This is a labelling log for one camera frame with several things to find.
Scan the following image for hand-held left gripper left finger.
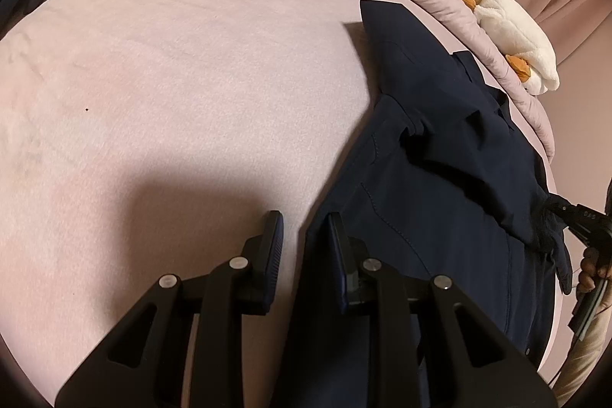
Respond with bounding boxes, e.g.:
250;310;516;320
54;210;284;408

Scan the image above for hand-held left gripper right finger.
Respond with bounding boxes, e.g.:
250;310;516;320
326;212;559;408

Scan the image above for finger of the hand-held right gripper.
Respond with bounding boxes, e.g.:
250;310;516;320
545;195;588;237

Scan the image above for navy blue pants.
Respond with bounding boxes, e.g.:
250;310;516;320
280;0;572;408

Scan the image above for person's right hand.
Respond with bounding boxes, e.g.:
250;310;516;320
575;246;612;300

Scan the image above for white plush duck toy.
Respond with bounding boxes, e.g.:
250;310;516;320
397;0;560;96

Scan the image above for bed with pink sheet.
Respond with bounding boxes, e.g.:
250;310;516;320
0;0;560;397

